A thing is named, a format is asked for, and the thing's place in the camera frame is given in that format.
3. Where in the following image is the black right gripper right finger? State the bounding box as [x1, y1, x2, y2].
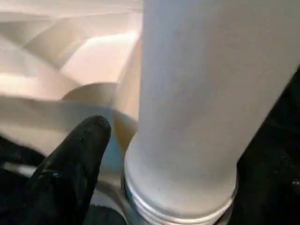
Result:
[229, 136, 300, 225]

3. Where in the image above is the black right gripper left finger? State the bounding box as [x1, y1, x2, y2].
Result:
[19, 115, 112, 225]

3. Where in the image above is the white plastic table top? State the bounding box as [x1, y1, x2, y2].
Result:
[0, 0, 143, 211]

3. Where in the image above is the white plastic table leg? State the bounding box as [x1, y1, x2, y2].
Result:
[123, 0, 300, 225]

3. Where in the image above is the black plastic mat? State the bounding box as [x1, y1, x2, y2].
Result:
[0, 66, 300, 225]

